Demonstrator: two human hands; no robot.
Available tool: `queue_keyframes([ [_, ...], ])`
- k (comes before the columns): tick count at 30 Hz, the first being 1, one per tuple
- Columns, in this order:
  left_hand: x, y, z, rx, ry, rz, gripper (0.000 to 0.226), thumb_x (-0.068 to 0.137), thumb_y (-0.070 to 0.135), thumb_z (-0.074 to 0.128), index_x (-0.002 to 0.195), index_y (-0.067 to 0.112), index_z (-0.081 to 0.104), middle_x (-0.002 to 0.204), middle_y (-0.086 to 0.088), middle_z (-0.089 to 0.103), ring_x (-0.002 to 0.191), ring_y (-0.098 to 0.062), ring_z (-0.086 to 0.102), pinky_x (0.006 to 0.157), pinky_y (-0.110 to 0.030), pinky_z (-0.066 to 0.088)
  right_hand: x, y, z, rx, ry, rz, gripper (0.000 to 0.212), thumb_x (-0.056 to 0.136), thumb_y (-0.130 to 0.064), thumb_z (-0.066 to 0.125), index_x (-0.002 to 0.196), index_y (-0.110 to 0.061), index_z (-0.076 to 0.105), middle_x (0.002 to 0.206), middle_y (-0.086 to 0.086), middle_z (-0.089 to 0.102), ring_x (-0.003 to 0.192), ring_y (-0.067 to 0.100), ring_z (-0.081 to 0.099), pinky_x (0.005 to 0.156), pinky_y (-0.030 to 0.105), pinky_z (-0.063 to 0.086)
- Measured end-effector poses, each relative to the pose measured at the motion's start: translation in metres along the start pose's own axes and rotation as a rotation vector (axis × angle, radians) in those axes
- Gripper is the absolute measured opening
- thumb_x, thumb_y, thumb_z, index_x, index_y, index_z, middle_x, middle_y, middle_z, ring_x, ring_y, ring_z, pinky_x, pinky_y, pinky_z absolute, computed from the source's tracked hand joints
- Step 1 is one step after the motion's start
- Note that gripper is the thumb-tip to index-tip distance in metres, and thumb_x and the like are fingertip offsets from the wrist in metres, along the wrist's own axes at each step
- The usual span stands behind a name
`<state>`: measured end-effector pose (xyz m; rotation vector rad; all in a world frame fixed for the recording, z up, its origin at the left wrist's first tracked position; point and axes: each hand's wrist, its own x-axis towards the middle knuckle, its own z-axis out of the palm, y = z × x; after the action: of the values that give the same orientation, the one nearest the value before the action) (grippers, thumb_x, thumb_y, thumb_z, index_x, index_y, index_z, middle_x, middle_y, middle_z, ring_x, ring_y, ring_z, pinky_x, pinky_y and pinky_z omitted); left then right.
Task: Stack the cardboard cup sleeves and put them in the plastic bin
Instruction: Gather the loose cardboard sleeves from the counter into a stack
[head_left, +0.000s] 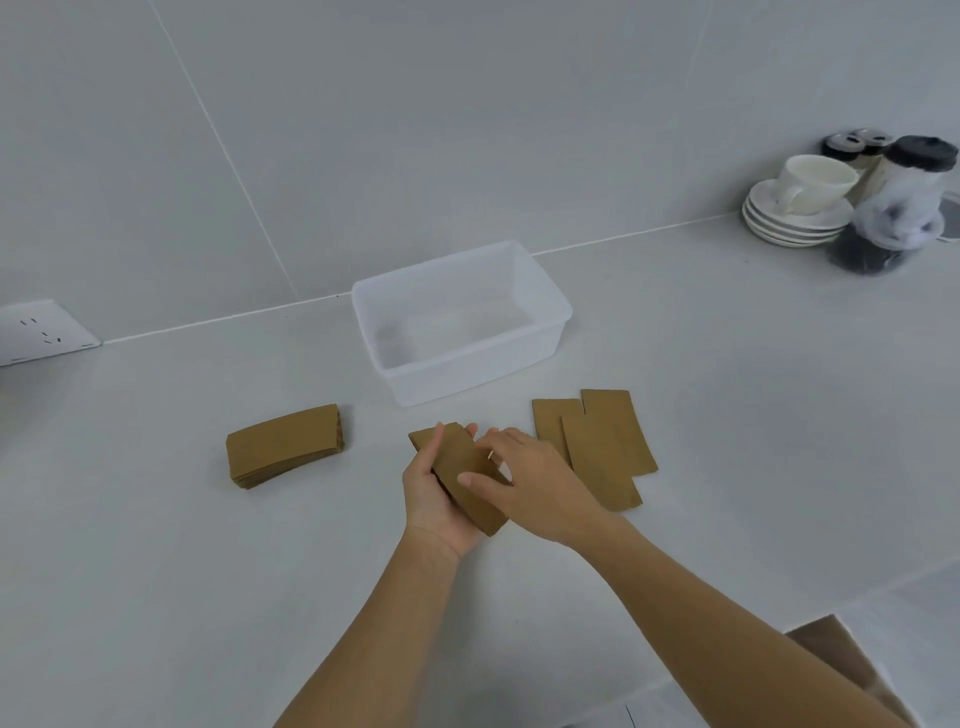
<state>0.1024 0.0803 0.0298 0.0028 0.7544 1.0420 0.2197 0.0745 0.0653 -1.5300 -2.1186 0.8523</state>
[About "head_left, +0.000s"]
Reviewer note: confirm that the person's left hand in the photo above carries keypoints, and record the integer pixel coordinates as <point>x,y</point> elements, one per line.
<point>439,517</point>

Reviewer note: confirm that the person's right hand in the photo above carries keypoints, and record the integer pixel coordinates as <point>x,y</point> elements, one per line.
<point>544,495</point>

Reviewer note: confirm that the white plastic container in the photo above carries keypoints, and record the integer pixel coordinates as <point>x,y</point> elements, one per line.
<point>457,375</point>

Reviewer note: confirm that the stack of brown cup sleeves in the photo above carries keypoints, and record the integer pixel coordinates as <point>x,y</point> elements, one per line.
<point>281,442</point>

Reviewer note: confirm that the person's right forearm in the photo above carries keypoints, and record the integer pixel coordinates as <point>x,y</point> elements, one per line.
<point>712,630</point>

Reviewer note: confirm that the person's left forearm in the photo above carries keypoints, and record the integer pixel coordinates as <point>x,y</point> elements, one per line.
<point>375,637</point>

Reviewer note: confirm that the white saucer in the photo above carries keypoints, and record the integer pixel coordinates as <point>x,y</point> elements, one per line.
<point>795,244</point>
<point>761,202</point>
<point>791,238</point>
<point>787,232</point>

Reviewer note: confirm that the white ceramic cup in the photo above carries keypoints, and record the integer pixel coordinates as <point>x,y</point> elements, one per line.
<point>814,184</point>

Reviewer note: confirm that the paper cups with black lid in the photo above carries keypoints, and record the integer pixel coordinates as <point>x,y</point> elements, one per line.
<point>911,161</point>

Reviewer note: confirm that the white wall socket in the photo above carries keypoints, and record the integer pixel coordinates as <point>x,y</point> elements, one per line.
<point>41,334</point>

